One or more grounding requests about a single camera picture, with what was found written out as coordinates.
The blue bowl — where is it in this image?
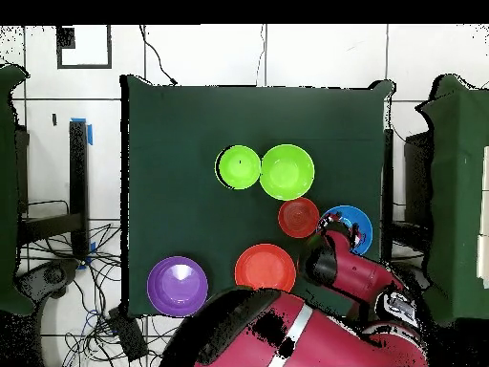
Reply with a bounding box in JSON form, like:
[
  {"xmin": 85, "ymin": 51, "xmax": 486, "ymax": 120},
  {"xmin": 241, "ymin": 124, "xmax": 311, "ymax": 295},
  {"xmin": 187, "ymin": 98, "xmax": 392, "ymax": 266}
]
[{"xmin": 317, "ymin": 205, "xmax": 374, "ymax": 256}]

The small orange bowl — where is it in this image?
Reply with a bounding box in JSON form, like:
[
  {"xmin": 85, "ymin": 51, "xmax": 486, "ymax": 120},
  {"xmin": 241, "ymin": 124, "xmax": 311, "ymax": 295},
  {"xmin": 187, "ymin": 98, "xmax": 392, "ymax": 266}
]
[{"xmin": 277, "ymin": 197, "xmax": 321, "ymax": 240}]

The large green bowl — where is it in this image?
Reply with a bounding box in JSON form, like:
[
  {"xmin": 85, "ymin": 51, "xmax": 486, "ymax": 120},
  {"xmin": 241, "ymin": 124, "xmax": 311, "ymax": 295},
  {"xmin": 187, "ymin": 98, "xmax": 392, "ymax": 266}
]
[{"xmin": 259, "ymin": 143, "xmax": 316, "ymax": 203}]

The large orange bowl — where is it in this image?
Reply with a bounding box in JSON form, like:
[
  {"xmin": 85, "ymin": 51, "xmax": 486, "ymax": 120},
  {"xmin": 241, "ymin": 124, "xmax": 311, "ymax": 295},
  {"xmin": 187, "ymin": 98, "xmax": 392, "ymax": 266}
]
[{"xmin": 234, "ymin": 243, "xmax": 298, "ymax": 293}]

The small green bowl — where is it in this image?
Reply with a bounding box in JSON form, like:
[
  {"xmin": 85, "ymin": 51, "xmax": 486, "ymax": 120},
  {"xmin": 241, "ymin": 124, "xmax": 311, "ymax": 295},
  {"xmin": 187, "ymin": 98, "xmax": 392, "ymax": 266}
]
[{"xmin": 214, "ymin": 144, "xmax": 263, "ymax": 191}]

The large purple bowl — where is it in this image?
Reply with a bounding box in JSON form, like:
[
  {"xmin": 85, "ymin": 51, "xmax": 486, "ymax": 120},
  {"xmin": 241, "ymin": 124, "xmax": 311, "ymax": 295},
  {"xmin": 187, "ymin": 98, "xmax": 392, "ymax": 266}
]
[{"xmin": 146, "ymin": 255, "xmax": 210, "ymax": 318}]

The black box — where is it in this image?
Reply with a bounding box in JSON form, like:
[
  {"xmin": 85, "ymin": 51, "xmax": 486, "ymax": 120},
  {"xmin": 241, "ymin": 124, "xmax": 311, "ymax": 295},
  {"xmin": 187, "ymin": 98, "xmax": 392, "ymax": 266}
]
[{"xmin": 403, "ymin": 131, "xmax": 434, "ymax": 230}]

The green cloth side table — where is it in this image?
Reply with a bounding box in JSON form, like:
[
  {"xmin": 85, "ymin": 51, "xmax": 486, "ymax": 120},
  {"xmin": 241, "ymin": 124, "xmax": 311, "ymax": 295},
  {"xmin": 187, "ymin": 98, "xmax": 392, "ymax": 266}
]
[
  {"xmin": 415, "ymin": 74, "xmax": 489, "ymax": 326},
  {"xmin": 0, "ymin": 63, "xmax": 35, "ymax": 316}
]

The dark green tablecloth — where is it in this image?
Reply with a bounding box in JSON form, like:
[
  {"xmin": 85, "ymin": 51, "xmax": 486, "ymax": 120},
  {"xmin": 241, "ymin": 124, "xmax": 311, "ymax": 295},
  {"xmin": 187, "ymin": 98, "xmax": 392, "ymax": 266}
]
[{"xmin": 120, "ymin": 74, "xmax": 394, "ymax": 320}]

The black power strip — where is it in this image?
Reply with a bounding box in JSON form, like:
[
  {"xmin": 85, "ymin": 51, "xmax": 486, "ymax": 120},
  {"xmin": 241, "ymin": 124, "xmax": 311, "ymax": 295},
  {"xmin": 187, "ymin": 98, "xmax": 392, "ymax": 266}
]
[{"xmin": 107, "ymin": 307, "xmax": 149, "ymax": 362}]

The blue tape strip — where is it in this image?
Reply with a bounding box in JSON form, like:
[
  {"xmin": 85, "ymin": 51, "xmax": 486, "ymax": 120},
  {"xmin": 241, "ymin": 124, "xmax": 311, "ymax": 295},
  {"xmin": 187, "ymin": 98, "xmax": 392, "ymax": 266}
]
[{"xmin": 71, "ymin": 117, "xmax": 94, "ymax": 146}]

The black metal stand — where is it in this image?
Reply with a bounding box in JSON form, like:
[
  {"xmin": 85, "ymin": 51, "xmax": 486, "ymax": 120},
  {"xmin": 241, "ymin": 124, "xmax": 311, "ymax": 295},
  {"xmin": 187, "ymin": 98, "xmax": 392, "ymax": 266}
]
[{"xmin": 17, "ymin": 120, "xmax": 90, "ymax": 259}]

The black office chair base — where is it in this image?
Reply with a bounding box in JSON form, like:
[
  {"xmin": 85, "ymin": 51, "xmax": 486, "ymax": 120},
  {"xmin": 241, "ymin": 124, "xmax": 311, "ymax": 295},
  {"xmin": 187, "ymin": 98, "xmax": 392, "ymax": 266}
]
[{"xmin": 16, "ymin": 259, "xmax": 79, "ymax": 303}]

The black floor cable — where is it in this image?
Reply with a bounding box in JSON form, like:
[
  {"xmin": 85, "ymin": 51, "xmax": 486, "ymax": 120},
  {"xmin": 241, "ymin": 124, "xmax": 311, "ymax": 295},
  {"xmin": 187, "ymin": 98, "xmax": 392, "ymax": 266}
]
[{"xmin": 138, "ymin": 25, "xmax": 180, "ymax": 86}]

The tangle of black cables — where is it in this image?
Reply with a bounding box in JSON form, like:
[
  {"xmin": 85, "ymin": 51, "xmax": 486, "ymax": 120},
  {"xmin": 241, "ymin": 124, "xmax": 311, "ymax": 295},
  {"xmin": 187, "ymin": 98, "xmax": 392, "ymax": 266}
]
[{"xmin": 18, "ymin": 223, "xmax": 181, "ymax": 367}]

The black square floor frame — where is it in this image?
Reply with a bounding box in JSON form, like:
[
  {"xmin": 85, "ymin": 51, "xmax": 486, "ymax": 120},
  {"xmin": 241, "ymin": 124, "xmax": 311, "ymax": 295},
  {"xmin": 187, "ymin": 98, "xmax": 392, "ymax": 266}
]
[{"xmin": 55, "ymin": 25, "xmax": 113, "ymax": 70}]

